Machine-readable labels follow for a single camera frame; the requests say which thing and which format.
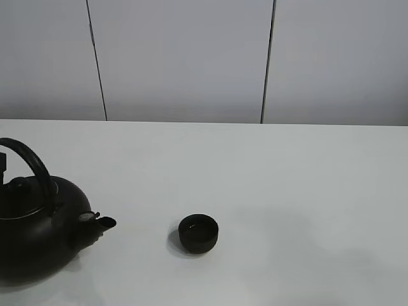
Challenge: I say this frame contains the black round teapot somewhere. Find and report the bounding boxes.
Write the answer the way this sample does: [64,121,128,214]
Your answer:
[1,138,117,286]

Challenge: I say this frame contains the small black teacup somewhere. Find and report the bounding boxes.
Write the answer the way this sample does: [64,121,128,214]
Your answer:
[178,214,219,254]

